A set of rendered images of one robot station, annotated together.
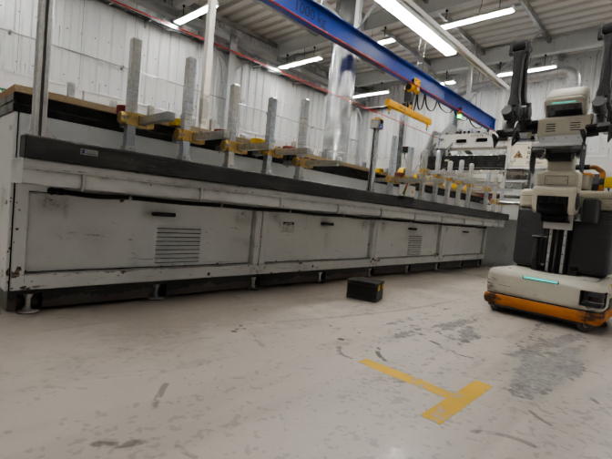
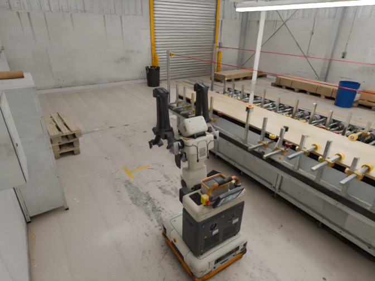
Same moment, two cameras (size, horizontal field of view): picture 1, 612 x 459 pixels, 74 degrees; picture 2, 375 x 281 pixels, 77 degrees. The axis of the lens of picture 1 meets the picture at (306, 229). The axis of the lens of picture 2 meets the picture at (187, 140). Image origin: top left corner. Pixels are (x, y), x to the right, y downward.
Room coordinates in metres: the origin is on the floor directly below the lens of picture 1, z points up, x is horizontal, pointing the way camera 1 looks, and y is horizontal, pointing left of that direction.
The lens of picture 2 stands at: (2.80, -3.36, 2.10)
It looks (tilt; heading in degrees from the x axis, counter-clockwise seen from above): 26 degrees down; 102
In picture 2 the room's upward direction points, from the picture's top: 1 degrees clockwise
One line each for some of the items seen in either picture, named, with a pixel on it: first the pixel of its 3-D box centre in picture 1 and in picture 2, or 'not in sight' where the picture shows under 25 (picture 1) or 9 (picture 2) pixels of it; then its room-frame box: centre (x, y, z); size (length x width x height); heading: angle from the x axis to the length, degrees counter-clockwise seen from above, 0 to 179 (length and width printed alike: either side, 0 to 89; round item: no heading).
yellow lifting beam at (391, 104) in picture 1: (410, 112); not in sight; (8.27, -1.86, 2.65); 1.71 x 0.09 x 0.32; 137
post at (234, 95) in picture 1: (231, 132); (192, 106); (2.04, 0.42, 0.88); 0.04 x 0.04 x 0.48; 47
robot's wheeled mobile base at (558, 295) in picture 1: (552, 290); (203, 236); (2.60, -1.63, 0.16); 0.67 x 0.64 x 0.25; 136
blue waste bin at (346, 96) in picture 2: not in sight; (346, 93); (5.94, 4.47, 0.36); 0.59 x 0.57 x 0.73; 47
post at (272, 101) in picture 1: (269, 141); not in sight; (2.22, 0.24, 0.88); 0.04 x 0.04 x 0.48; 47
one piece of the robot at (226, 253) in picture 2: not in sight; (226, 254); (2.85, -1.84, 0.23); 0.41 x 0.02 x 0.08; 46
